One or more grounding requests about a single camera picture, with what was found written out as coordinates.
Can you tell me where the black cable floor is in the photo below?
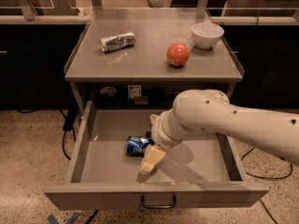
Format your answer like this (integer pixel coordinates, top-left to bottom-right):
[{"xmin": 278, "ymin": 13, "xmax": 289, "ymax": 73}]
[
  {"xmin": 16, "ymin": 107, "xmax": 78, "ymax": 161},
  {"xmin": 241, "ymin": 147, "xmax": 294, "ymax": 224}
]

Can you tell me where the grey counter cabinet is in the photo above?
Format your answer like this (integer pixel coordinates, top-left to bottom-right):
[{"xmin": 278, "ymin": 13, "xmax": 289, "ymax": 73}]
[{"xmin": 64, "ymin": 7, "xmax": 246, "ymax": 110}]

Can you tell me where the blue crushed pepsi can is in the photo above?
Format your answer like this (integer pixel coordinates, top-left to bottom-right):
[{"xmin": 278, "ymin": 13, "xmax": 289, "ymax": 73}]
[{"xmin": 125, "ymin": 136, "xmax": 153, "ymax": 157}]

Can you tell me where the black metal drawer handle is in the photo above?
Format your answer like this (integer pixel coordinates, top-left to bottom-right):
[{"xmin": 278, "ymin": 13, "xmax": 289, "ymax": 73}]
[{"xmin": 141, "ymin": 195, "xmax": 177, "ymax": 209}]

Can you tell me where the black cable right floor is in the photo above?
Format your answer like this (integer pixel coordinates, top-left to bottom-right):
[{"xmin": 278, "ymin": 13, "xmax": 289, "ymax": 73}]
[{"xmin": 241, "ymin": 147, "xmax": 294, "ymax": 224}]

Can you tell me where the open grey drawer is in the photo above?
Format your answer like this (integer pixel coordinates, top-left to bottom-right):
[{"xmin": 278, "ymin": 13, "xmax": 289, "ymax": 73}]
[{"xmin": 44, "ymin": 102, "xmax": 269, "ymax": 210}]

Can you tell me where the black cable left floor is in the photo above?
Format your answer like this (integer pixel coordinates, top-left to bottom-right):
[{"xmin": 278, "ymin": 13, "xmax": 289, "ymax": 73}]
[{"xmin": 16, "ymin": 107, "xmax": 78, "ymax": 161}]

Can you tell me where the white ceramic bowl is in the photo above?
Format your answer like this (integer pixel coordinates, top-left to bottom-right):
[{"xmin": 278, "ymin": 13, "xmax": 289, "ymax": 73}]
[{"xmin": 191, "ymin": 22, "xmax": 224, "ymax": 49}]

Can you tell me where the white label tag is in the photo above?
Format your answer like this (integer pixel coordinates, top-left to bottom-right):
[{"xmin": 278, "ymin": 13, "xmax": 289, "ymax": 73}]
[{"xmin": 128, "ymin": 85, "xmax": 142, "ymax": 100}]

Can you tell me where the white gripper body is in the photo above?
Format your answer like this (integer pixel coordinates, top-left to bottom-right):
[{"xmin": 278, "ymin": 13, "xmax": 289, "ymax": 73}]
[{"xmin": 150, "ymin": 110, "xmax": 187, "ymax": 149}]

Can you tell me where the silver crushed can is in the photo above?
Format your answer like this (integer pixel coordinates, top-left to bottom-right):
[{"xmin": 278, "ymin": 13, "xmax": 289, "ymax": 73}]
[{"xmin": 100, "ymin": 32, "xmax": 135, "ymax": 53}]

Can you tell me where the red apple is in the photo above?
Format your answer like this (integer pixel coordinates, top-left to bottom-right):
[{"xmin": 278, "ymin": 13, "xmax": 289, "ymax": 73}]
[{"xmin": 166, "ymin": 42, "xmax": 190, "ymax": 67}]

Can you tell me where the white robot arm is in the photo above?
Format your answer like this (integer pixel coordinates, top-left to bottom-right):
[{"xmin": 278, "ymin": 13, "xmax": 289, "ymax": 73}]
[{"xmin": 140, "ymin": 90, "xmax": 299, "ymax": 174}]

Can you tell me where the blue tape on floor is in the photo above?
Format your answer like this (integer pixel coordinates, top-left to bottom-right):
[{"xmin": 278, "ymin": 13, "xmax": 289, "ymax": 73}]
[{"xmin": 46, "ymin": 212, "xmax": 81, "ymax": 224}]

